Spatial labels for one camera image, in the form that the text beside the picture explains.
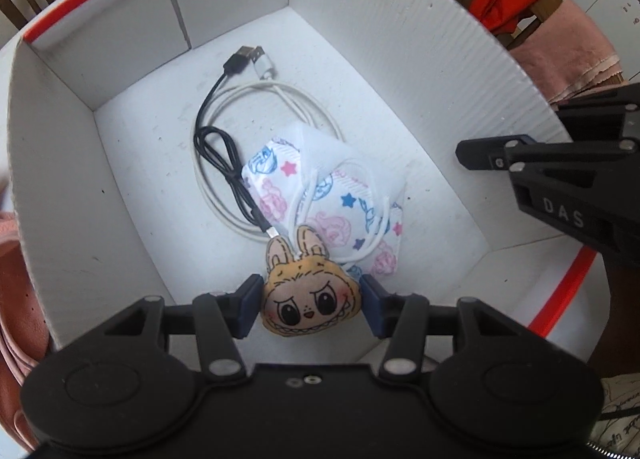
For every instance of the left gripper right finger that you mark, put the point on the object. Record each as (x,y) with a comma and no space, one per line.
(402,322)

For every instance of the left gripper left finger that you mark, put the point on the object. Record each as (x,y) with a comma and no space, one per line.
(220,320)

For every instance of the labubu plush keychain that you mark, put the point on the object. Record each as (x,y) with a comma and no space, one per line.
(305,291)

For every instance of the printed face mask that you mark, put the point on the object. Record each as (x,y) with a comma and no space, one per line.
(303,176)

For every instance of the red white shoe box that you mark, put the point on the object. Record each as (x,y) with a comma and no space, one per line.
(354,133)

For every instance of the pink fleece cloth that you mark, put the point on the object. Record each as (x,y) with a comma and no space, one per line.
(25,337)

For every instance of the pink towel on chair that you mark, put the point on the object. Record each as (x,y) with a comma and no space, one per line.
(568,55)

